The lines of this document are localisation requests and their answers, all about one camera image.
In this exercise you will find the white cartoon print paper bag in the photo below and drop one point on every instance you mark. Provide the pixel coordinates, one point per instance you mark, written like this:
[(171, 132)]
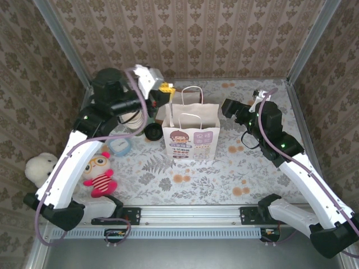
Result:
[(190, 117)]

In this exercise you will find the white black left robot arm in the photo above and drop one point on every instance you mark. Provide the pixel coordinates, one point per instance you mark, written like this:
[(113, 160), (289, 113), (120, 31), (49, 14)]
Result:
[(70, 162)]

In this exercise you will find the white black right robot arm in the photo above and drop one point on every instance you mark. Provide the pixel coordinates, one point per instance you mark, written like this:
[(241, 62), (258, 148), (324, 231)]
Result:
[(308, 185)]

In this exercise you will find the brown cardboard napkin box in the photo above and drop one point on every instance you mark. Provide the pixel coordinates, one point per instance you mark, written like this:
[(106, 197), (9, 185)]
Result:
[(159, 122)]

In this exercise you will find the black plastic cup lid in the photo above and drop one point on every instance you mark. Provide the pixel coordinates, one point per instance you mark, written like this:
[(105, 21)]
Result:
[(153, 132)]

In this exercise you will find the stack of green paper cups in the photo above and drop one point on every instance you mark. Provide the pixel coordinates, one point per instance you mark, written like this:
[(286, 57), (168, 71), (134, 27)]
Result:
[(133, 122)]

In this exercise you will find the blue alarm clock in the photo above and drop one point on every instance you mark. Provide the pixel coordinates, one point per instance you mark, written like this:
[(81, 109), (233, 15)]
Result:
[(120, 145)]

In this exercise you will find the floral printed tablecloth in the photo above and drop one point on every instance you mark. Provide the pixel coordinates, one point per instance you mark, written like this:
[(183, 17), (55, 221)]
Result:
[(224, 173)]

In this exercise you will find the plush doll with orange glasses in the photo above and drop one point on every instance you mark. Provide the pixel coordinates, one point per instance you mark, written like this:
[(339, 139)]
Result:
[(98, 168)]

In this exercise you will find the white teddy bear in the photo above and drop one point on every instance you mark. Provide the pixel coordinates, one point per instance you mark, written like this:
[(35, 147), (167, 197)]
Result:
[(37, 168)]

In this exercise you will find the grey metal shelf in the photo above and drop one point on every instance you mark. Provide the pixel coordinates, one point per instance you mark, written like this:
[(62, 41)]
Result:
[(182, 255)]

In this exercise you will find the aluminium side rail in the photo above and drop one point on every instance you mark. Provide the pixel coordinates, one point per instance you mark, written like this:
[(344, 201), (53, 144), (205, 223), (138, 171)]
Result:
[(87, 92), (298, 112)]

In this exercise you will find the aluminium frame post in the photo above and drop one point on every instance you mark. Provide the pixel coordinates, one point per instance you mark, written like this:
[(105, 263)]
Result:
[(311, 42), (65, 45)]

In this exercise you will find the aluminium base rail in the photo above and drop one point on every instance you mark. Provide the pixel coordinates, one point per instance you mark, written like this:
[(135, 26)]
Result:
[(190, 215)]

